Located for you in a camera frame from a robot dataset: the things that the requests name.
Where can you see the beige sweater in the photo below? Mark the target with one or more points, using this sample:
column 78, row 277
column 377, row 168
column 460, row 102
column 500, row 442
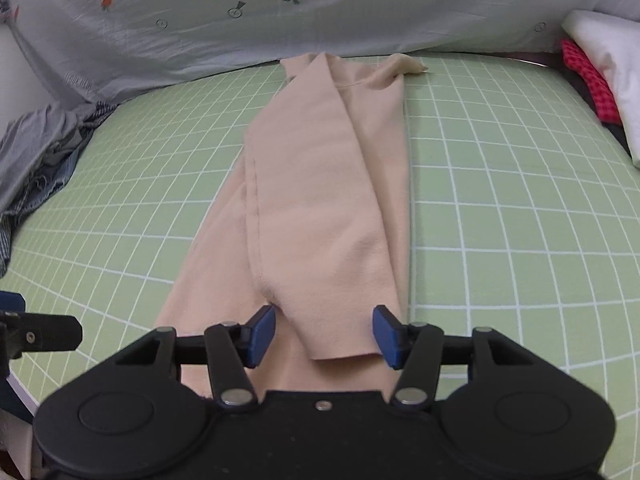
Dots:
column 310, row 210

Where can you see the red checked cloth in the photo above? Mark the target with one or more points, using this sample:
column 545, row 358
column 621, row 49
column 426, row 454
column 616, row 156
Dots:
column 595, row 85

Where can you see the white cloth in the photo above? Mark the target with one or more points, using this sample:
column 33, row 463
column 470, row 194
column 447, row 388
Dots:
column 615, row 50

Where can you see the dark cloth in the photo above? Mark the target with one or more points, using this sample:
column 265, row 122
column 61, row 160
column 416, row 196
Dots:
column 619, row 136

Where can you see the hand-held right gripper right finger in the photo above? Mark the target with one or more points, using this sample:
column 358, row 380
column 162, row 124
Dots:
column 386, row 335

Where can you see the green grid mat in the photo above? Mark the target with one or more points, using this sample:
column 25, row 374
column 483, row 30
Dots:
column 500, row 210

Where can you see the grey carrot print sheet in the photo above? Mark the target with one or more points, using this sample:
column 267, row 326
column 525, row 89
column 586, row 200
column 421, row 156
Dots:
column 400, row 10

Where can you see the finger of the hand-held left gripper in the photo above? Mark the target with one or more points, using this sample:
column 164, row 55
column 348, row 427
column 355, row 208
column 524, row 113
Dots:
column 50, row 332

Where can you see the grey blue striped cloth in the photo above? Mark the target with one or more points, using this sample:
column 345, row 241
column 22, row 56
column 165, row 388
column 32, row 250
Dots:
column 35, row 150

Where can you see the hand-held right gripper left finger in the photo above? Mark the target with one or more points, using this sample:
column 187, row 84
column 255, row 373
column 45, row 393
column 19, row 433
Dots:
column 258, row 335

